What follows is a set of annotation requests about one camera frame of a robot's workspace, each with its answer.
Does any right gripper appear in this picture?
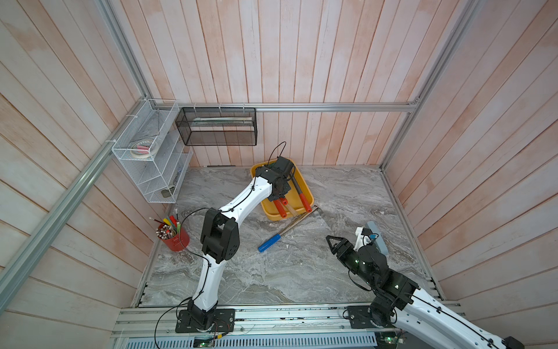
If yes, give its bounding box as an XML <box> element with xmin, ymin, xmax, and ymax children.
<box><xmin>327</xmin><ymin>234</ymin><xmax>376</xmax><ymax>289</ymax></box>

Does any green shaft red grip hoe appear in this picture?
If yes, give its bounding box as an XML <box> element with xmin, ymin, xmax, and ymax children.
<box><xmin>273</xmin><ymin>199</ymin><xmax>287</xmax><ymax>218</ymax></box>

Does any wooden handle hoe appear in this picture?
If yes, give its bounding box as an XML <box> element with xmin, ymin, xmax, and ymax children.
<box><xmin>283</xmin><ymin>204</ymin><xmax>298</xmax><ymax>218</ymax></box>

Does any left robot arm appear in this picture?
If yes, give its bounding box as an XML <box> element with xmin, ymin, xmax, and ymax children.
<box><xmin>176</xmin><ymin>156</ymin><xmax>295</xmax><ymax>333</ymax></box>

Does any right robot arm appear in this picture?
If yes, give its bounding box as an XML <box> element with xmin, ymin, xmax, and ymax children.
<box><xmin>326</xmin><ymin>235</ymin><xmax>525</xmax><ymax>348</ymax></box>

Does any yellow plastic storage box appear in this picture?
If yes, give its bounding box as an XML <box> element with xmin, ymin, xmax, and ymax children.
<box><xmin>251</xmin><ymin>156</ymin><xmax>315</xmax><ymax>222</ymax></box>

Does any blue grip steel hoe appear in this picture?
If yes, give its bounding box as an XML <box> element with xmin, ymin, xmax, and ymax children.
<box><xmin>258</xmin><ymin>205</ymin><xmax>318</xmax><ymax>253</ymax></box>

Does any grey hole punch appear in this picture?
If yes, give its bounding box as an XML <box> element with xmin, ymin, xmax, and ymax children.
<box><xmin>367</xmin><ymin>221</ymin><xmax>389</xmax><ymax>256</ymax></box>

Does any red pencil cup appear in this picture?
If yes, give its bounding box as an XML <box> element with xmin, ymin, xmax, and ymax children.
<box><xmin>150</xmin><ymin>210</ymin><xmax>190</xmax><ymax>252</ymax></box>

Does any tape roll on shelf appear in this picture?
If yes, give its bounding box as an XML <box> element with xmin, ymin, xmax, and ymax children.
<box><xmin>129</xmin><ymin>139</ymin><xmax>159</xmax><ymax>159</ymax></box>

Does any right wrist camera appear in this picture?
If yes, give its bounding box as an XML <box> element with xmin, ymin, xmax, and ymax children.
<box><xmin>354</xmin><ymin>227</ymin><xmax>379</xmax><ymax>252</ymax></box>

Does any black wire mesh basket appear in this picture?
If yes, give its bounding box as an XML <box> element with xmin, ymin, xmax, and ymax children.
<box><xmin>175</xmin><ymin>106</ymin><xmax>258</xmax><ymax>147</ymax></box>

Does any white wire shelf rack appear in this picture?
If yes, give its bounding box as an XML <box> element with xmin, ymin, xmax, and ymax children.
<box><xmin>112</xmin><ymin>99</ymin><xmax>193</xmax><ymax>204</ymax></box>

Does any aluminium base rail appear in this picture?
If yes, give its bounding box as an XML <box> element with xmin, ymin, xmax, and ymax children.
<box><xmin>110</xmin><ymin>300</ymin><xmax>472</xmax><ymax>339</ymax></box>

